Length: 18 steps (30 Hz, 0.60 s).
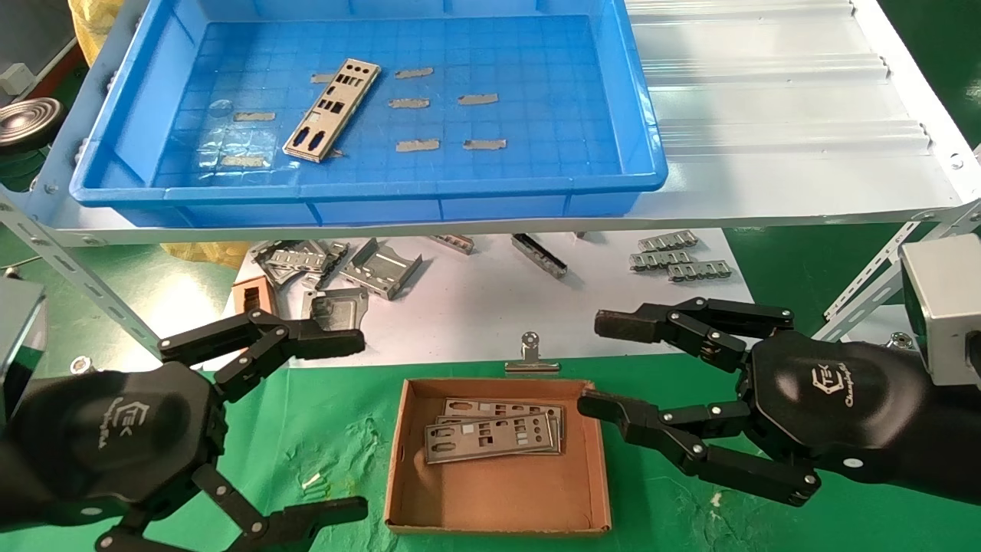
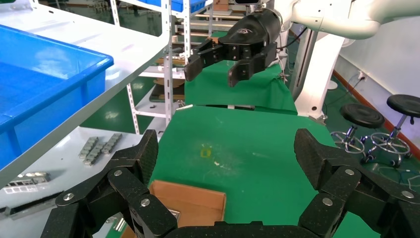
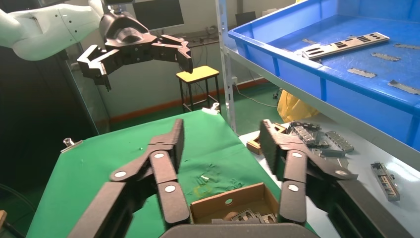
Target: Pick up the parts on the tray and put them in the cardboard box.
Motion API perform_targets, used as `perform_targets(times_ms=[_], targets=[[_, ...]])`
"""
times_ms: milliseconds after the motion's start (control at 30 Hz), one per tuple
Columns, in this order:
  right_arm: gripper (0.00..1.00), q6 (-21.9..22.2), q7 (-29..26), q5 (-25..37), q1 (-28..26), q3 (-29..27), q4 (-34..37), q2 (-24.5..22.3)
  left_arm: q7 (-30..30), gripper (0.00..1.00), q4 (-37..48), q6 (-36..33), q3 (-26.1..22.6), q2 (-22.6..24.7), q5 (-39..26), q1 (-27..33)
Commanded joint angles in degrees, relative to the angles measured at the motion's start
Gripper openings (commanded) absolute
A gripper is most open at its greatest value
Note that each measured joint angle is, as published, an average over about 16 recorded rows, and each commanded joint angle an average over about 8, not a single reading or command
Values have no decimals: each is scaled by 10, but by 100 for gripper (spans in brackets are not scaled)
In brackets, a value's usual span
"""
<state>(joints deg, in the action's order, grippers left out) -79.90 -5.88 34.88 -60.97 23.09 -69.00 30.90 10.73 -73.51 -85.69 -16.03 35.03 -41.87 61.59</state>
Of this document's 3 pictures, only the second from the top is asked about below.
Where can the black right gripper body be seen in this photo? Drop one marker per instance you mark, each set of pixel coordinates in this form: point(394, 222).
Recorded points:
point(252, 33)

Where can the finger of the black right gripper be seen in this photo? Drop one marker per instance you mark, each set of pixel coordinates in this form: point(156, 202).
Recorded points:
point(203, 56)
point(242, 70)

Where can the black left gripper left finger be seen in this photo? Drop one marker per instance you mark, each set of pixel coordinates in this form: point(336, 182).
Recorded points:
point(124, 184)

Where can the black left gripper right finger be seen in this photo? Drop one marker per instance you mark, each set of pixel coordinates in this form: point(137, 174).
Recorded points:
point(341, 184)

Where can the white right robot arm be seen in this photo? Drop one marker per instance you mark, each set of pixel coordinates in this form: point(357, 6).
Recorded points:
point(344, 19)

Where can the brown cardboard box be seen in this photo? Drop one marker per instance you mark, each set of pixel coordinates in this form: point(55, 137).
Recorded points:
point(197, 203)

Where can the blue plastic tray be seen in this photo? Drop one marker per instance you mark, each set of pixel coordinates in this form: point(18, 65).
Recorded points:
point(39, 85)

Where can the white background storage rack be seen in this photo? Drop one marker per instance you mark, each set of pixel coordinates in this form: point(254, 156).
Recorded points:
point(187, 33)

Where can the green cloth covered table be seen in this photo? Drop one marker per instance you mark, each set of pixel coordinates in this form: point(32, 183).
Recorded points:
point(213, 88)

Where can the grey metal clip strip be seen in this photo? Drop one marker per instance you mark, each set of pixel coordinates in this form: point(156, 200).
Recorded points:
point(112, 142)
point(88, 148)
point(95, 156)

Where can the blue storage bin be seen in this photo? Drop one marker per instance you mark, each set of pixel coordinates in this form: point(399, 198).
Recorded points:
point(183, 5)

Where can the silver I/O shield plate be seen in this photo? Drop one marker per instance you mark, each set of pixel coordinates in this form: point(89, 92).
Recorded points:
point(174, 214)

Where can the black round stool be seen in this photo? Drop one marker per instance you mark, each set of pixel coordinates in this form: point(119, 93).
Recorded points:
point(362, 115)
point(405, 104)

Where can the small white paper scrap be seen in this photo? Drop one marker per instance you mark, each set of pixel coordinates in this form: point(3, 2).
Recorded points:
point(216, 163)

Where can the black metal bar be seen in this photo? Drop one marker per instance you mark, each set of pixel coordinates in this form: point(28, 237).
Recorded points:
point(32, 205)

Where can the short slotted metal strip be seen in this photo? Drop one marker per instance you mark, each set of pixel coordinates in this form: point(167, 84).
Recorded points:
point(29, 180)

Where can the white metal shelf rack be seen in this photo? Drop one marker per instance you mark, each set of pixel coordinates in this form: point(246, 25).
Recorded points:
point(108, 36)

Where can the white wall socket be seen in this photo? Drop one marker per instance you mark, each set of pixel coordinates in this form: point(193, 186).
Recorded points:
point(362, 76)

